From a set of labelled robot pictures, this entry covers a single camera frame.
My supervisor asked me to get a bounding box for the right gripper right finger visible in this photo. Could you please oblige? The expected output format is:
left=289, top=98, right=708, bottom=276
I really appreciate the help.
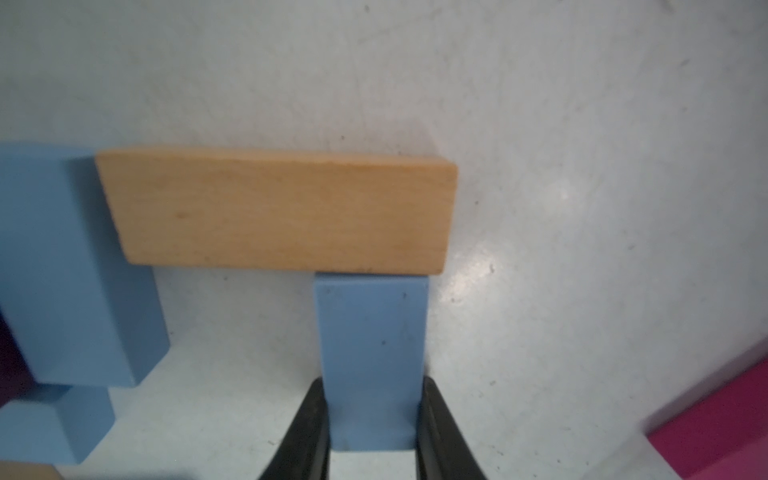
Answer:
left=416, top=376, right=487, bottom=480

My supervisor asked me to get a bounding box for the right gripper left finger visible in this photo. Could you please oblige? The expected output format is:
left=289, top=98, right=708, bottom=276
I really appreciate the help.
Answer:
left=259, top=377, right=330, bottom=480

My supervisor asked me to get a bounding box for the light blue block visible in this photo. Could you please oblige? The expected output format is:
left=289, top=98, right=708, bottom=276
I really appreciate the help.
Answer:
left=1, top=142, right=170, bottom=387
left=313, top=273, right=429, bottom=452
left=1, top=385, right=115, bottom=465

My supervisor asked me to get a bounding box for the natural wood block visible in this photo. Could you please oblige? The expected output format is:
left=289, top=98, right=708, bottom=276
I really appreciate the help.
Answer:
left=0, top=461, right=63, bottom=480
left=96, top=147, right=458, bottom=275

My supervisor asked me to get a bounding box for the magenta block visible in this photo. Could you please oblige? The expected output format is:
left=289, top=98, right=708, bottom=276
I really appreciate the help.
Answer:
left=646, top=358, right=767, bottom=479

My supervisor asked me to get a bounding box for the purple triangle block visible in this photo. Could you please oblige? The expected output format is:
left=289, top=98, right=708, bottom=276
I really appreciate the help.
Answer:
left=0, top=317, right=36, bottom=407

